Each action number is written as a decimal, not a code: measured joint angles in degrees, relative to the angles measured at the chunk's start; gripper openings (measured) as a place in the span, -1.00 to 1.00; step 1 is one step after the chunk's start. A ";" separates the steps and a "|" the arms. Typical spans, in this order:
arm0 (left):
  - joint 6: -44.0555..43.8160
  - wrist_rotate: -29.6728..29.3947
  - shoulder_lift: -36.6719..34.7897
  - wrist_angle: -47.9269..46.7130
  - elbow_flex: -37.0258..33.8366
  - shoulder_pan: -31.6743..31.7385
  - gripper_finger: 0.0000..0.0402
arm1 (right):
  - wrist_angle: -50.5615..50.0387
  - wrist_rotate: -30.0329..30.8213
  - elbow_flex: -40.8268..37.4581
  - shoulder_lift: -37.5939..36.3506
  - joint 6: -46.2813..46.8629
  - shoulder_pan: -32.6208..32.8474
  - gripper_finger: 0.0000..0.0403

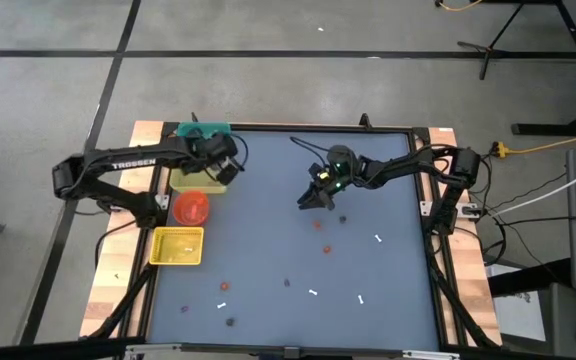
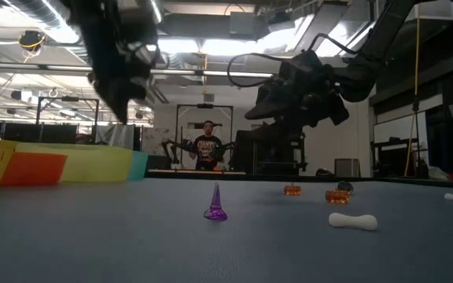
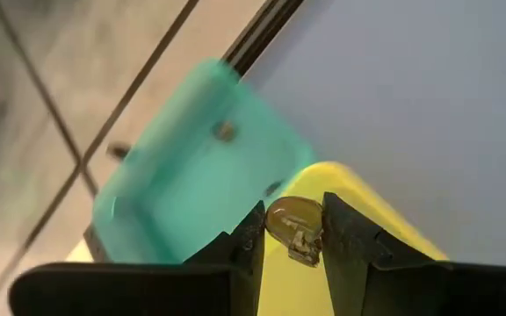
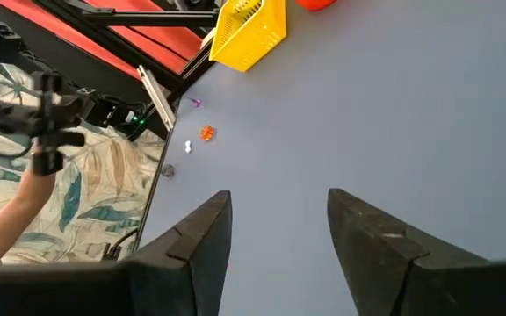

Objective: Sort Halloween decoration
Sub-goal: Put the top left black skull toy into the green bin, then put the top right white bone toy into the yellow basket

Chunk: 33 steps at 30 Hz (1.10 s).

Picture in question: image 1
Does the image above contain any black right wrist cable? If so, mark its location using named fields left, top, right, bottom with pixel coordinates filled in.
left=289, top=135, right=337, bottom=166

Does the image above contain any black table frame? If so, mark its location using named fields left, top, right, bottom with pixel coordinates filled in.
left=80, top=112, right=504, bottom=360

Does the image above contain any yellow mesh basket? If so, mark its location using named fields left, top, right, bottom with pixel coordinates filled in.
left=148, top=226, right=205, bottom=267

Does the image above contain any grey storage box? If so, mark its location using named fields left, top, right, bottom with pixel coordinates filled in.
left=487, top=264, right=549, bottom=342

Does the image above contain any orange plastic bowl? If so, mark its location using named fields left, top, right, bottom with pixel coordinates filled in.
left=172, top=189, right=211, bottom=227

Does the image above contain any teal plastic bin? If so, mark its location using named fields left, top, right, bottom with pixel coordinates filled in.
left=176, top=121, right=233, bottom=139

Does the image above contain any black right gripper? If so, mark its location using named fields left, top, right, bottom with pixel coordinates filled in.
left=296, top=169, right=345, bottom=211

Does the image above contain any yellow extension cord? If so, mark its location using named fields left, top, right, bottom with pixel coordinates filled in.
left=491, top=127, right=576, bottom=159

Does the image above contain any black tripod stand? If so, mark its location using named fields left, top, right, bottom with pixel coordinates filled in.
left=456, top=0, right=527, bottom=81

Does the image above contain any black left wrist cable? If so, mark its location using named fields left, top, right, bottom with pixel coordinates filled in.
left=227, top=132, right=250, bottom=174

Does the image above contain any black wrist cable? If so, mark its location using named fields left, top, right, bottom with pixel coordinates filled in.
left=227, top=132, right=250, bottom=174
left=289, top=135, right=337, bottom=166

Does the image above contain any lime green plastic bin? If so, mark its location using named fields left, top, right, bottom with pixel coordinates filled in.
left=168, top=167, right=228, bottom=195

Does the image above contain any black desk frame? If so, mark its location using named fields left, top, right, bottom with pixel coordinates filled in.
left=482, top=0, right=576, bottom=137

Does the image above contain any black floor cable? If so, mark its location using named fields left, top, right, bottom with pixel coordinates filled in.
left=492, top=214, right=576, bottom=227

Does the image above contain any blue table mat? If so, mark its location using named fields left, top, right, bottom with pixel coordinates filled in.
left=146, top=130, right=442, bottom=351

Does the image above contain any white cable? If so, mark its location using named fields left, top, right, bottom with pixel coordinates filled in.
left=487, top=157, right=576, bottom=217

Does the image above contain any yellow cable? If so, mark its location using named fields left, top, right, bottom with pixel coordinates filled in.
left=436, top=0, right=484, bottom=13

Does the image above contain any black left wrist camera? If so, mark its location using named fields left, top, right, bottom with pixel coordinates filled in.
left=216, top=158, right=242, bottom=186

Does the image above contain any silver aluminium bar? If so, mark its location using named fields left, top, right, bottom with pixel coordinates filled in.
left=124, top=342, right=185, bottom=353

